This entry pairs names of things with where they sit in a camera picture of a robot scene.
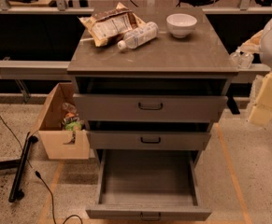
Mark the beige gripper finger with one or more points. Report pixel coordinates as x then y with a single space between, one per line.
261 111
252 45

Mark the grey drawer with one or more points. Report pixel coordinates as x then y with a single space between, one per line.
149 108
148 140
147 185

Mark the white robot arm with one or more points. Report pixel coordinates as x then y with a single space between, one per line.
261 43

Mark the grey drawer cabinet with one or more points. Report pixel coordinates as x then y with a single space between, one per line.
196 65

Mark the grey bottom drawer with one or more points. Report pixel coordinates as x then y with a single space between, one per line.
147 185

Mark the grey top drawer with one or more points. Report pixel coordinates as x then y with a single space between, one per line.
149 108

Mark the right sanitizer pump bottle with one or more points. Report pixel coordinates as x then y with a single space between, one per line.
246 60

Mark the sanitizer pump bottle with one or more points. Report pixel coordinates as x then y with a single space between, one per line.
236 57
246 60

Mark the left sanitizer pump bottle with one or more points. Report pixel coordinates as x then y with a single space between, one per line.
236 57

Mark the white ceramic bowl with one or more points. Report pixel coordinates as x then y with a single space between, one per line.
180 25

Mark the clear plastic water bottle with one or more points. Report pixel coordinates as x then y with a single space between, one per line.
139 36

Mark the crumpled chip bag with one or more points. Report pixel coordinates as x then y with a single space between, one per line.
107 27

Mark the snack packets in box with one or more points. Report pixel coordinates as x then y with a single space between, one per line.
71 120

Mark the cardboard box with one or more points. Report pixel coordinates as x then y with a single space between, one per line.
59 143

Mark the metal railing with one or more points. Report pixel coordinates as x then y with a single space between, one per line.
44 68

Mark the black stand leg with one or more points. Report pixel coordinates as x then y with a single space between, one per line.
16 193

